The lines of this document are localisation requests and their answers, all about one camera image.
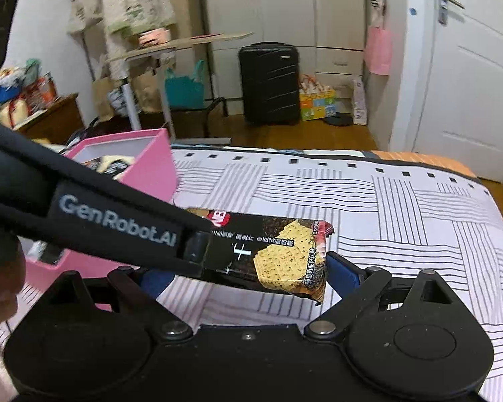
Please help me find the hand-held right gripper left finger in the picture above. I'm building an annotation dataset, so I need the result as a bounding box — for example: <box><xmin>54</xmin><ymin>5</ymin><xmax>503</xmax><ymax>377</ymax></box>
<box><xmin>45</xmin><ymin>267</ymin><xmax>194</xmax><ymax>341</ymax></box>

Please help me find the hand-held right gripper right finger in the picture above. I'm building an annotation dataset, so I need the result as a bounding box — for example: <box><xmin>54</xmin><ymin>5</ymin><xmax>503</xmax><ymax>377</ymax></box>
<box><xmin>304</xmin><ymin>251</ymin><xmax>458</xmax><ymax>338</ymax></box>

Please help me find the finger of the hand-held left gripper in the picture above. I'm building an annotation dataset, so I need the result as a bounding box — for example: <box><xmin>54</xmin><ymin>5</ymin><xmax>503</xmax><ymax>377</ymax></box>
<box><xmin>0</xmin><ymin>121</ymin><xmax>214</xmax><ymax>280</ymax></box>

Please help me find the black cracker packet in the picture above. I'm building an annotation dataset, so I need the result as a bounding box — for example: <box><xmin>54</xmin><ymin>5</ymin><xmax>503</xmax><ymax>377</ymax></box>
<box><xmin>186</xmin><ymin>207</ymin><xmax>338</xmax><ymax>306</ymax></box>
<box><xmin>83</xmin><ymin>155</ymin><xmax>137</xmax><ymax>182</ymax></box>

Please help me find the pink storage box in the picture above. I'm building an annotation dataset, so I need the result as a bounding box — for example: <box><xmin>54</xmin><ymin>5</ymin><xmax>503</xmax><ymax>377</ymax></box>
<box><xmin>25</xmin><ymin>129</ymin><xmax>178</xmax><ymax>313</ymax></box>

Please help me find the person's left hand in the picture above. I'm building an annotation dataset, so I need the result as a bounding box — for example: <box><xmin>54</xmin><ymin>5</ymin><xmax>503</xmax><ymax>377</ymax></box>
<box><xmin>0</xmin><ymin>239</ymin><xmax>26</xmax><ymax>344</ymax></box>

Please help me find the striped bed sheet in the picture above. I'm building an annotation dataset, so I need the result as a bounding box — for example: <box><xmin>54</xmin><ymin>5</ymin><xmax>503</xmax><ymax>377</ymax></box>
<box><xmin>0</xmin><ymin>144</ymin><xmax>503</xmax><ymax>402</ymax></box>

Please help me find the green cloth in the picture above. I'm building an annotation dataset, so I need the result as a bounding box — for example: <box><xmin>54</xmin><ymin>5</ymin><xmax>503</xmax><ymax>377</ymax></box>
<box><xmin>23</xmin><ymin>58</ymin><xmax>43</xmax><ymax>79</ymax></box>

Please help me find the blue bag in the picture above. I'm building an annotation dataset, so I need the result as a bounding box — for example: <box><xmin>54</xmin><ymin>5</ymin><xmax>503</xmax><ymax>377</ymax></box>
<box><xmin>0</xmin><ymin>80</ymin><xmax>17</xmax><ymax>105</ymax></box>

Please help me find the red snack bag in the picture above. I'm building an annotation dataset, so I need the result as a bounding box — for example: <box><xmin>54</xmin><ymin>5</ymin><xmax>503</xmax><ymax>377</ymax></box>
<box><xmin>25</xmin><ymin>73</ymin><xmax>58</xmax><ymax>108</ymax></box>

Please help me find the cream snack bag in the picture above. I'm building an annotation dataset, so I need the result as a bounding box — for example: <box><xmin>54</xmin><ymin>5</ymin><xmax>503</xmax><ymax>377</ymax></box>
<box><xmin>0</xmin><ymin>98</ymin><xmax>31</xmax><ymax>130</ymax></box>

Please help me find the brown paper bag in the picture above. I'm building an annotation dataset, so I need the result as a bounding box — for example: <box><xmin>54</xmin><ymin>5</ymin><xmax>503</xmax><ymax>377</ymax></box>
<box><xmin>91</xmin><ymin>74</ymin><xmax>129</xmax><ymax>123</ymax></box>

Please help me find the orange bed cover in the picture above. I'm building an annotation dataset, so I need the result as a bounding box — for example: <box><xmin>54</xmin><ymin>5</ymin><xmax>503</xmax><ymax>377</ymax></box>
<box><xmin>368</xmin><ymin>149</ymin><xmax>479</xmax><ymax>179</ymax></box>

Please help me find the teal bag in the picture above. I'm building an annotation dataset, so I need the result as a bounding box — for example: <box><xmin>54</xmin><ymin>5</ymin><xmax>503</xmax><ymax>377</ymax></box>
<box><xmin>164</xmin><ymin>59</ymin><xmax>206</xmax><ymax>110</ymax></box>

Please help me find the black round base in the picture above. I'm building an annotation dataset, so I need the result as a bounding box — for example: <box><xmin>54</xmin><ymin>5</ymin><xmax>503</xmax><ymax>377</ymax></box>
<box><xmin>322</xmin><ymin>113</ymin><xmax>353</xmax><ymax>128</ymax></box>

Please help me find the colourful cardboard box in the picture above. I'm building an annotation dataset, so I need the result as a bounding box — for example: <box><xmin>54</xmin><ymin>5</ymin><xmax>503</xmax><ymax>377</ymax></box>
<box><xmin>299</xmin><ymin>86</ymin><xmax>337</xmax><ymax>122</ymax></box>

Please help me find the white tall packet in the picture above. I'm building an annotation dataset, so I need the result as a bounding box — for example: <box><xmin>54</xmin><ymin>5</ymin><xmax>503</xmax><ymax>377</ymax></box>
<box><xmin>351</xmin><ymin>76</ymin><xmax>369</xmax><ymax>127</ymax></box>

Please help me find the white-legged side table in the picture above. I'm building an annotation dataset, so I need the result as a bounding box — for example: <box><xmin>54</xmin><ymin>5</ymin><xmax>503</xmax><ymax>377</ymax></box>
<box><xmin>104</xmin><ymin>31</ymin><xmax>255</xmax><ymax>141</ymax></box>

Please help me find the black suitcase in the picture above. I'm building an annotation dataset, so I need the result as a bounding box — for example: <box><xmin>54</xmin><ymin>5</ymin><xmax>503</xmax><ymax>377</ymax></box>
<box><xmin>238</xmin><ymin>42</ymin><xmax>301</xmax><ymax>127</ymax></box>

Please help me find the pink hanging bag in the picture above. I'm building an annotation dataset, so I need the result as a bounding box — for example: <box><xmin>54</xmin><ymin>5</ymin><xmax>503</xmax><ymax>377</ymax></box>
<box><xmin>363</xmin><ymin>25</ymin><xmax>393</xmax><ymax>76</ymax></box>

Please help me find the white door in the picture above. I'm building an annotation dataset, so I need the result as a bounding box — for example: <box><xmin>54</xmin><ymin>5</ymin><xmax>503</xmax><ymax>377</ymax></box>
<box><xmin>417</xmin><ymin>0</ymin><xmax>503</xmax><ymax>184</ymax></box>

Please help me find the white wardrobe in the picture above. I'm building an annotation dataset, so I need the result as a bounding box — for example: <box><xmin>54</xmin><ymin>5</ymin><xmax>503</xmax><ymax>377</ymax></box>
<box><xmin>200</xmin><ymin>0</ymin><xmax>368</xmax><ymax>115</ymax></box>

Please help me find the metal door handle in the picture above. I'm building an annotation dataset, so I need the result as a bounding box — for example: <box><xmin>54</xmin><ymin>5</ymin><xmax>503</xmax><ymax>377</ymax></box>
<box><xmin>438</xmin><ymin>0</ymin><xmax>466</xmax><ymax>26</ymax></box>

